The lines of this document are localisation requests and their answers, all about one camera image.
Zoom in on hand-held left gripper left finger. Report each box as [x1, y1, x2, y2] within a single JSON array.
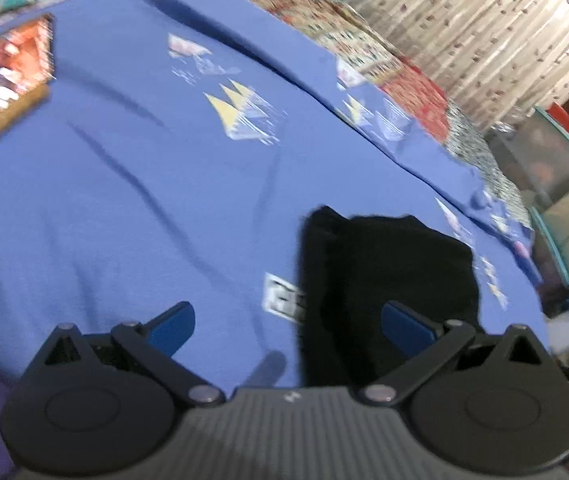
[[44, 301, 226, 406]]

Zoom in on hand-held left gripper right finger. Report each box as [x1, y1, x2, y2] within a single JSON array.
[[357, 300, 541, 405]]

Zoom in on black pants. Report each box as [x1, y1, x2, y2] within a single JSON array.
[[297, 205, 483, 390]]

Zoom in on blue printed bedsheet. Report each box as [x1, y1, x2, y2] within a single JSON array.
[[0, 0, 550, 396]]

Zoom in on clear plastic storage bin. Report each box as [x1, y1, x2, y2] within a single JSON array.
[[487, 104, 569, 208]]

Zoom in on red floral quilt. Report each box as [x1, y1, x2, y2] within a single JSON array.
[[99, 0, 534, 228]]

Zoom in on orange printed box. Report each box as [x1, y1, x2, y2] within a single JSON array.
[[0, 15, 58, 147]]

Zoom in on beige floral curtain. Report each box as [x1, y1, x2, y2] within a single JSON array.
[[289, 0, 569, 133]]

